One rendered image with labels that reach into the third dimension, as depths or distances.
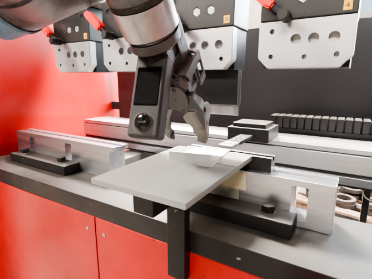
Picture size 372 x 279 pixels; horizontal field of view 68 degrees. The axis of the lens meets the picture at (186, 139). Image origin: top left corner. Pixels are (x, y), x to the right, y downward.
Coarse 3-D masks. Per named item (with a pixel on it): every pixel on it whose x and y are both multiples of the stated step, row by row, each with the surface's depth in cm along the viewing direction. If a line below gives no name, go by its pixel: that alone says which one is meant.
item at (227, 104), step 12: (216, 72) 59; (228, 72) 58; (240, 72) 58; (204, 84) 61; (216, 84) 59; (228, 84) 58; (240, 84) 58; (204, 96) 61; (216, 96) 60; (228, 96) 58; (240, 96) 59; (216, 108) 61; (228, 108) 60
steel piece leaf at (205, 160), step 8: (176, 152) 52; (184, 152) 52; (192, 152) 59; (200, 152) 59; (208, 152) 59; (216, 152) 59; (176, 160) 53; (184, 160) 52; (192, 160) 51; (200, 160) 51; (208, 160) 50; (216, 160) 54
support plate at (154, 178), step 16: (144, 160) 54; (160, 160) 54; (224, 160) 54; (240, 160) 54; (96, 176) 45; (112, 176) 45; (128, 176) 45; (144, 176) 45; (160, 176) 45; (176, 176) 45; (192, 176) 45; (208, 176) 45; (224, 176) 46; (128, 192) 41; (144, 192) 39; (160, 192) 39; (176, 192) 39; (192, 192) 39; (208, 192) 41
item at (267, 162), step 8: (192, 144) 67; (240, 152) 61; (248, 152) 60; (256, 160) 57; (264, 160) 56; (272, 160) 56; (248, 168) 59; (256, 168) 58; (264, 168) 57; (272, 168) 57
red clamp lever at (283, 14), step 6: (258, 0) 45; (264, 0) 45; (270, 0) 44; (264, 6) 45; (270, 6) 45; (276, 6) 44; (276, 12) 45; (282, 12) 43; (288, 12) 43; (282, 18) 43; (288, 18) 44
